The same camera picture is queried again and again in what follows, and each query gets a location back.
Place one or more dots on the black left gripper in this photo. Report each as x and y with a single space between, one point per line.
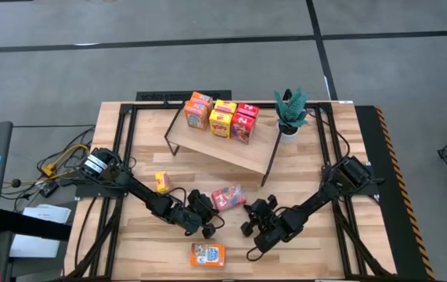
192 219

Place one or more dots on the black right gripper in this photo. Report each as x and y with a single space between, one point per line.
274 231

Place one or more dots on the red Froot Loops cereal box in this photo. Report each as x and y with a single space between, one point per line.
227 197
242 129
248 109

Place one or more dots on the orange Frosted Mini Wheats box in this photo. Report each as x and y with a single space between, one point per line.
202 98
196 117
207 254

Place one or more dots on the yellow Corn Pops cereal box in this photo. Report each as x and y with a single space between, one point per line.
162 182
226 105
220 125

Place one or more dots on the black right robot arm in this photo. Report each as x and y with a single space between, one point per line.
321 197

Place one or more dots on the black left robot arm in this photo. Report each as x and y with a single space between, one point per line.
145 196

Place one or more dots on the wooden shelf black metal legs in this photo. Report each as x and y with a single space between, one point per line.
215 150

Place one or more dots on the green plant in white pot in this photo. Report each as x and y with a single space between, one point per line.
290 109

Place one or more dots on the black perforated strip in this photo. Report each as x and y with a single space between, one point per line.
160 95

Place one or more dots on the black mat hazard stripe edge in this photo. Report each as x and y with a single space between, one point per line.
405 243

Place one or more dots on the white paper sheets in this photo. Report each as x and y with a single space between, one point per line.
47 213

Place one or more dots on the black power adapter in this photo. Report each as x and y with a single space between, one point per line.
49 190

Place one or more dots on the black flat bar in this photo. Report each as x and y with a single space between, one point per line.
31 227

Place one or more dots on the black round plug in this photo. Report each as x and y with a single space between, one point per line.
16 183

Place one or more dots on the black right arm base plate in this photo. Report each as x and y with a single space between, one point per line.
370 191

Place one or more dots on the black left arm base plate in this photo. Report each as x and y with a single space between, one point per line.
90 192

